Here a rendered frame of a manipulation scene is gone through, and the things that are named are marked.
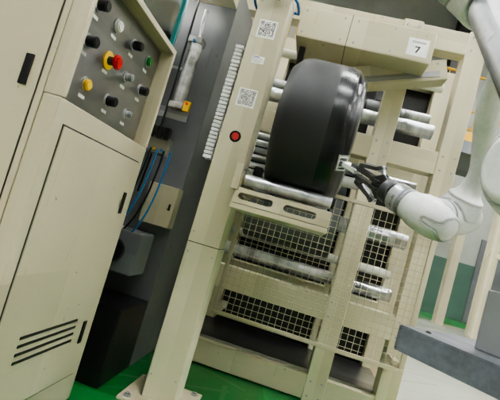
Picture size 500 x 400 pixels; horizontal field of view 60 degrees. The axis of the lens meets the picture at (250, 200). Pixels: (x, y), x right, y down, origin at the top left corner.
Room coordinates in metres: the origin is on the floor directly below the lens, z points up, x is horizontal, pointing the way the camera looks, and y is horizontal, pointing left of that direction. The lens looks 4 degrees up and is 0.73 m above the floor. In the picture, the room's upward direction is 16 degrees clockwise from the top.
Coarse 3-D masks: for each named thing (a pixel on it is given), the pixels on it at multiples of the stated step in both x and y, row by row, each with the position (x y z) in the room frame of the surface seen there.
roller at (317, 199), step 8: (248, 176) 1.58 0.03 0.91; (256, 176) 1.59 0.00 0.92; (248, 184) 1.59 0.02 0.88; (256, 184) 1.58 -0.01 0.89; (264, 184) 1.57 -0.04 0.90; (272, 184) 1.57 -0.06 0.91; (280, 184) 1.57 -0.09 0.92; (272, 192) 1.58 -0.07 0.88; (280, 192) 1.57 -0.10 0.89; (288, 192) 1.56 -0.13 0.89; (296, 192) 1.55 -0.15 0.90; (304, 192) 1.55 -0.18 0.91; (312, 192) 1.55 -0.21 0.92; (304, 200) 1.56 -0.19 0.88; (312, 200) 1.55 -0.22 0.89; (320, 200) 1.54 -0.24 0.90; (328, 200) 1.54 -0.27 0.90; (328, 208) 1.55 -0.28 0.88
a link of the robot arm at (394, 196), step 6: (396, 186) 1.25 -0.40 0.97; (402, 186) 1.25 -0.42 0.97; (408, 186) 1.26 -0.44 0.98; (390, 192) 1.25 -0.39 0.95; (396, 192) 1.24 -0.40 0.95; (402, 192) 1.23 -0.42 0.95; (408, 192) 1.22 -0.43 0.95; (390, 198) 1.25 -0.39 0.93; (396, 198) 1.23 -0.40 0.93; (390, 204) 1.25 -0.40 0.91; (396, 204) 1.23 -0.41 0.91; (390, 210) 1.28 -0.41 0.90; (396, 210) 1.24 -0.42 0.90
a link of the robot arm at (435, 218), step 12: (408, 204) 1.19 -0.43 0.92; (420, 204) 1.17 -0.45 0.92; (432, 204) 1.16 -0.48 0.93; (444, 204) 1.17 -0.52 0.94; (408, 216) 1.19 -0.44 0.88; (420, 216) 1.16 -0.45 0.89; (432, 216) 1.14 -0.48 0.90; (444, 216) 1.13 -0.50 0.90; (456, 216) 1.20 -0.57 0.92; (420, 228) 1.17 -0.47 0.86; (432, 228) 1.14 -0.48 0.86; (444, 228) 1.12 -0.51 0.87; (456, 228) 1.14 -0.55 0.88; (444, 240) 1.15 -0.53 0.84
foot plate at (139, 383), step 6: (138, 378) 1.83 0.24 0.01; (144, 378) 1.84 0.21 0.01; (132, 384) 1.75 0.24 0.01; (138, 384) 1.77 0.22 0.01; (126, 390) 1.69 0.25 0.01; (132, 390) 1.70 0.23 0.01; (138, 390) 1.71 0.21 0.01; (186, 390) 1.84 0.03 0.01; (120, 396) 1.63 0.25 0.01; (126, 396) 1.63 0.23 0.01; (132, 396) 1.65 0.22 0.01; (138, 396) 1.67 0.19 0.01; (186, 396) 1.79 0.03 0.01; (192, 396) 1.81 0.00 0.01; (198, 396) 1.83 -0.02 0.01
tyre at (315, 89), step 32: (320, 64) 1.53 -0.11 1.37; (288, 96) 1.47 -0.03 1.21; (320, 96) 1.44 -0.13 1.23; (352, 96) 1.44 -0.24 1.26; (288, 128) 1.46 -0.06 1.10; (320, 128) 1.44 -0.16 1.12; (352, 128) 1.45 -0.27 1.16; (288, 160) 1.50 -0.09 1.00; (320, 160) 1.47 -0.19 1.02; (320, 192) 1.56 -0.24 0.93
